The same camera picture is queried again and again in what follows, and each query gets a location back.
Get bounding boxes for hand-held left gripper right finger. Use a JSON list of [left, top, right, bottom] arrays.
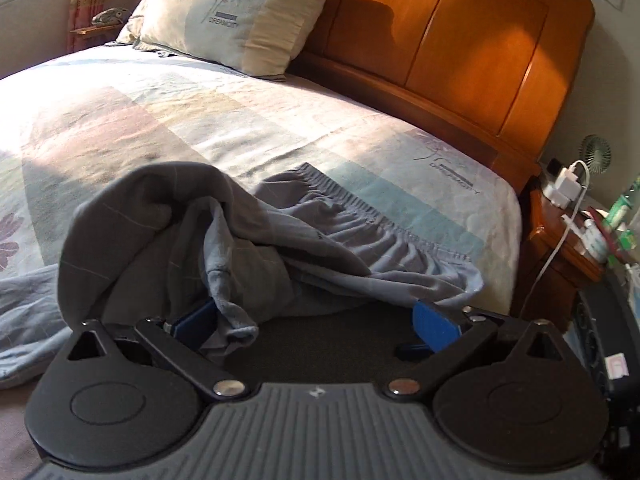
[[384, 301, 566, 401]]

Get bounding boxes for small green fan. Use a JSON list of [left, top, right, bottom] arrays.
[[580, 135, 613, 173]]

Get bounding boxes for pink curtain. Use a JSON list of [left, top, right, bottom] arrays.
[[67, 0, 108, 53]]

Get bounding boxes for wooden bedside shelf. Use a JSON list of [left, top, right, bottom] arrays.
[[70, 22, 132, 39]]

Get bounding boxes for white mug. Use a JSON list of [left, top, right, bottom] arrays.
[[582, 220, 612, 263]]

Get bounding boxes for patchwork bed sheet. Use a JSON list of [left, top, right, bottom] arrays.
[[0, 45, 523, 391]]

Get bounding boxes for grey pants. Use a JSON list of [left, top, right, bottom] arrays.
[[0, 160, 488, 391]]

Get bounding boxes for wooden headboard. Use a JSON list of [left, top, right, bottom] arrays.
[[285, 0, 596, 196]]

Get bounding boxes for white charging cable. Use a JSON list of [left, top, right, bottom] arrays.
[[522, 160, 592, 313]]

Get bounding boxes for wooden nightstand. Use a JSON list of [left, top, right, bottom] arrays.
[[515, 187, 608, 333]]

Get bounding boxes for large printed pillow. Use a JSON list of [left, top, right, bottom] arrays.
[[132, 0, 348, 82]]

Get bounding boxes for green tube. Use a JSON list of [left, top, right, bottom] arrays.
[[602, 175, 640, 233]]

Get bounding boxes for small floral pillow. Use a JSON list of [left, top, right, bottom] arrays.
[[116, 0, 151, 47]]

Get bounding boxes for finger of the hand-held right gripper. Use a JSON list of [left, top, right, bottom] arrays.
[[397, 342, 432, 361]]

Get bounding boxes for white charger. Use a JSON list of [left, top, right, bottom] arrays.
[[542, 160, 591, 209]]

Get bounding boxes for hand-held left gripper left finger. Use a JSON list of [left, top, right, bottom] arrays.
[[67, 300, 247, 402]]

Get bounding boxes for folded grey cloth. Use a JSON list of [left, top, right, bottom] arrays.
[[91, 7, 130, 27]]

